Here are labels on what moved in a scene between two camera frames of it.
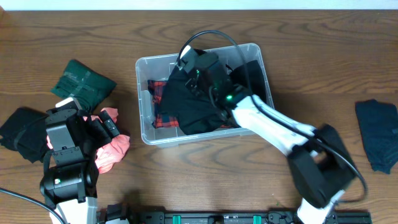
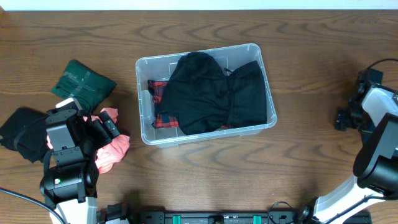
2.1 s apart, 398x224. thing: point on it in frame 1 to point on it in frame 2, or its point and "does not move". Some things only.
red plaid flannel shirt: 162,121 does not move
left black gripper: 91,132 does not move
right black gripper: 192,82 to 342,118
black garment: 198,112 does not move
